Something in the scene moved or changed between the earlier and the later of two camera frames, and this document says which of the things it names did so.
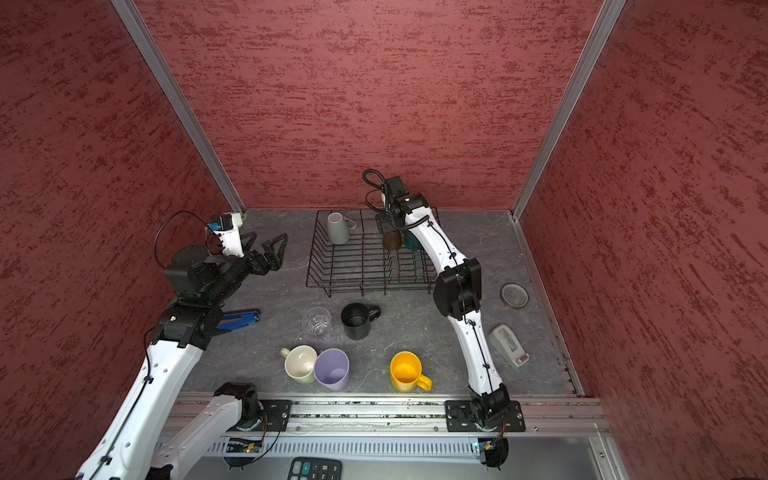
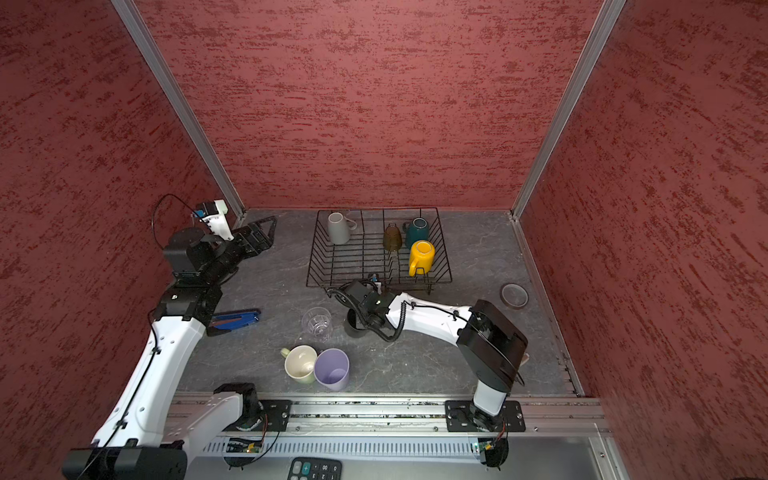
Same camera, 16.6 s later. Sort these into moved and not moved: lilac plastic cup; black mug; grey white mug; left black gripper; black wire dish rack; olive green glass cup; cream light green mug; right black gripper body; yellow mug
Moved: yellow mug; left black gripper; right black gripper body
Not moved: lilac plastic cup; black wire dish rack; grey white mug; olive green glass cup; cream light green mug; black mug
